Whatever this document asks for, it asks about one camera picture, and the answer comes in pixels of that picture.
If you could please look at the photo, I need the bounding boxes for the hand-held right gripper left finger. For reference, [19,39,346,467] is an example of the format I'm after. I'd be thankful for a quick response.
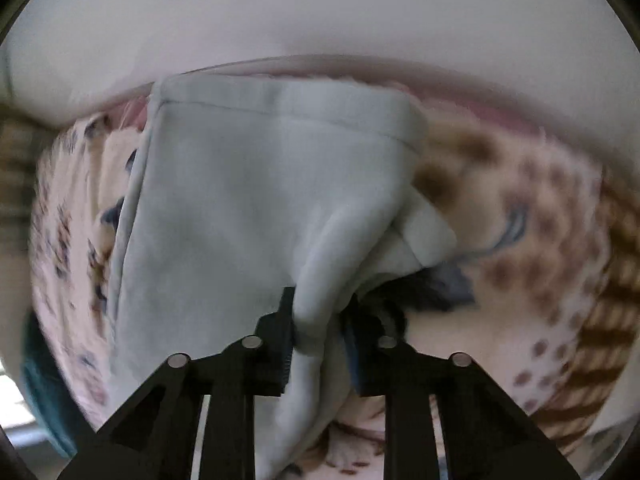
[95,287,297,480]

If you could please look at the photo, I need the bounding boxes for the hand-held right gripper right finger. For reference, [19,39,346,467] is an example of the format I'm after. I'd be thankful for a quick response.
[341,294,551,480]

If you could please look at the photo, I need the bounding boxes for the light grey-blue pants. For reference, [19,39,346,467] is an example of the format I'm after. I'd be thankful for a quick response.
[107,72,459,480]

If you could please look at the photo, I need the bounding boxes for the animal print blanket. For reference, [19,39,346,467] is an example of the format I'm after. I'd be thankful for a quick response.
[27,67,622,480]

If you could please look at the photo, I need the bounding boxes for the teal cushion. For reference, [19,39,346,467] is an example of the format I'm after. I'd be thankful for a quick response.
[20,310,97,461]

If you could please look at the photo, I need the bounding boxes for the window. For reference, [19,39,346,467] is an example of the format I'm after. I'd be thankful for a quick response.
[0,357,51,447]

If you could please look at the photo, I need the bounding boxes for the brown plaid cloth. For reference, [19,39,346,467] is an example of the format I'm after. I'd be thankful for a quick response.
[0,105,57,257]

